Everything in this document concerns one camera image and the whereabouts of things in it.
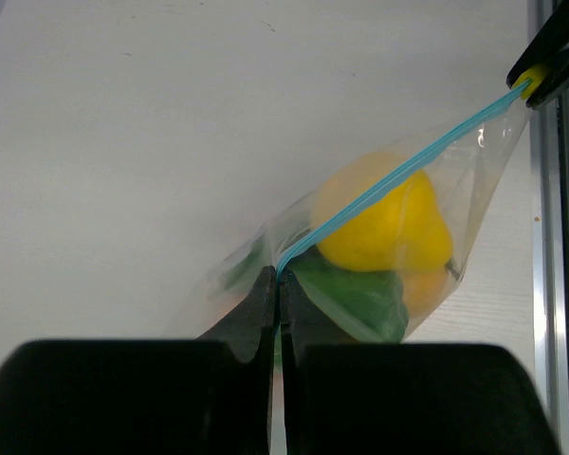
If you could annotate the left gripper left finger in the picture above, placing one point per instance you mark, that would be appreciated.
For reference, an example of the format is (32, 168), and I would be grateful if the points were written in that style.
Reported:
(207, 395)

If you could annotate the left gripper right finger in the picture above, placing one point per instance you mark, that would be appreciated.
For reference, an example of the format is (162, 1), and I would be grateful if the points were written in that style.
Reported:
(347, 397)

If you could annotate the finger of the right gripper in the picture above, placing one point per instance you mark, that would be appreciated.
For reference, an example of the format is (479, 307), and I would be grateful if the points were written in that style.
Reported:
(548, 79)
(552, 37)

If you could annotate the green bell pepper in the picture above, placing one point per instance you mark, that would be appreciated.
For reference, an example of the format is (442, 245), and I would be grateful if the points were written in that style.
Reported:
(367, 305)

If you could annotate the orange fruit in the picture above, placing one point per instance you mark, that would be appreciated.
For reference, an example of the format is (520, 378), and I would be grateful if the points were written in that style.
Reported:
(423, 291)

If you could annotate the clear zip top bag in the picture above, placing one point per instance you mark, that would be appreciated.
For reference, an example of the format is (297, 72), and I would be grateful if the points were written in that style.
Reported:
(464, 162)

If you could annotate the yellow pear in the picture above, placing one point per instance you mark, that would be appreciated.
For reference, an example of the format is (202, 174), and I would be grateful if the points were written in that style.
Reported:
(403, 230)

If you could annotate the aluminium mounting rail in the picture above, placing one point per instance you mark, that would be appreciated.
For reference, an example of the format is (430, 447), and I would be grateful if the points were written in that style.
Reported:
(549, 148)

